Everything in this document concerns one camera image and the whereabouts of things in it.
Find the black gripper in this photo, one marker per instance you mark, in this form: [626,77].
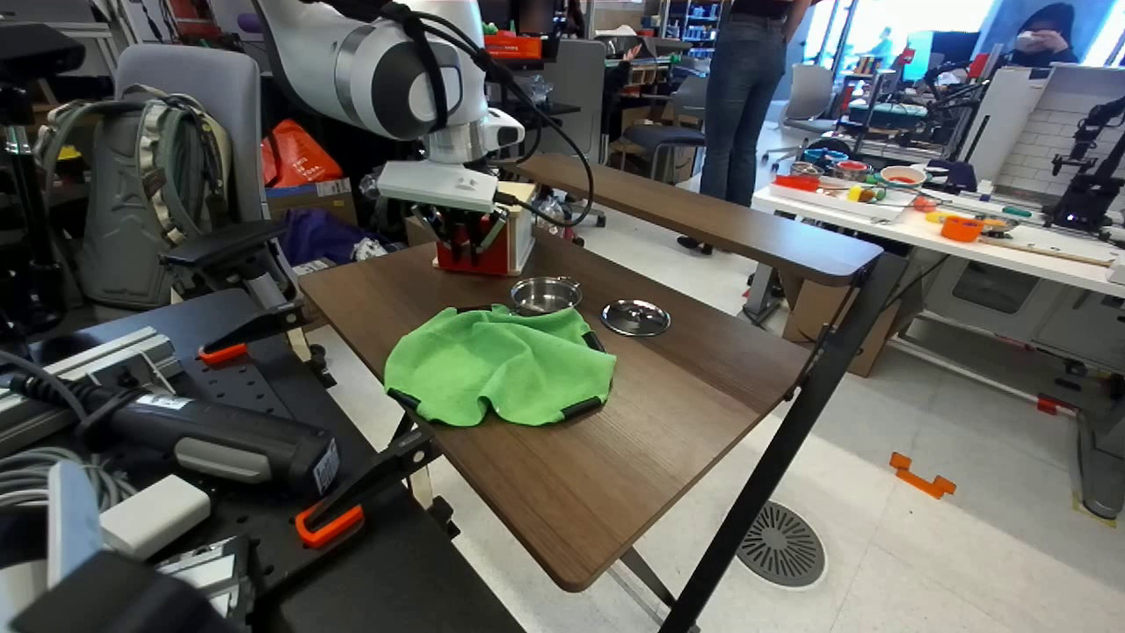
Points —
[452,220]

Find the cream drawer with orange front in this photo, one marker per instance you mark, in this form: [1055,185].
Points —
[476,265]

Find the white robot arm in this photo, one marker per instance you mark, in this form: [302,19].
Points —
[373,71]

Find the small black robot arm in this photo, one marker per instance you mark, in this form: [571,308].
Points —
[1090,176]

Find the deep steel bowl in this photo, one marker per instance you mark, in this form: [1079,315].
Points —
[543,292]

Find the green cloth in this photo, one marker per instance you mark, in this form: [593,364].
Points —
[503,371]

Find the shallow steel plate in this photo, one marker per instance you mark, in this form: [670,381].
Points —
[639,317]

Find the orange bag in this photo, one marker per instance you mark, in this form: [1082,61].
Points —
[296,160]

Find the long brown table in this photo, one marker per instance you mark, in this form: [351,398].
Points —
[727,224]

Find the standing person in jeans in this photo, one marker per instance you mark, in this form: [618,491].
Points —
[750,108]

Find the black handheld device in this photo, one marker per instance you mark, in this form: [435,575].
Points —
[222,442]

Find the grey backpack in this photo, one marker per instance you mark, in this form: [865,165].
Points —
[118,211]

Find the cardboard box under table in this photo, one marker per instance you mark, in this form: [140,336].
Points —
[839,336]

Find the white power adapter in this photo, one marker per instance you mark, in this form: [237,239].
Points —
[152,513]

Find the round floor drain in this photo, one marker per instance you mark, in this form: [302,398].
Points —
[783,545]

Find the white table with toys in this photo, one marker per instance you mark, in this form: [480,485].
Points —
[973,239]

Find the orange floor marker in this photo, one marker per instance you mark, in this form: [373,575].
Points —
[923,479]

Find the white backboard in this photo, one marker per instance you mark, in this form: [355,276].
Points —
[1042,129]

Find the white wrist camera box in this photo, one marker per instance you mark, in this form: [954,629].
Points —
[436,185]

